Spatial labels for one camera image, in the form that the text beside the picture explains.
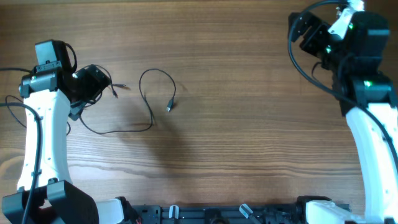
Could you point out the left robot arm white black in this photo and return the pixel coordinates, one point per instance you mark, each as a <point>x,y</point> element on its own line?
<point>54,92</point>

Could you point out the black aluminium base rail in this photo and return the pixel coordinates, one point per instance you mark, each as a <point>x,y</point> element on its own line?
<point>268,214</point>

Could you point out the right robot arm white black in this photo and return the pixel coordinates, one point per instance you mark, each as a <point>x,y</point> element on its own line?
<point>351,49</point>

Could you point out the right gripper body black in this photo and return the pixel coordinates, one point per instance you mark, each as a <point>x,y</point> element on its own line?
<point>311,34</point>

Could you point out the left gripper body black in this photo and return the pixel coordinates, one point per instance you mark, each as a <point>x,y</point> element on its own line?
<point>94,78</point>

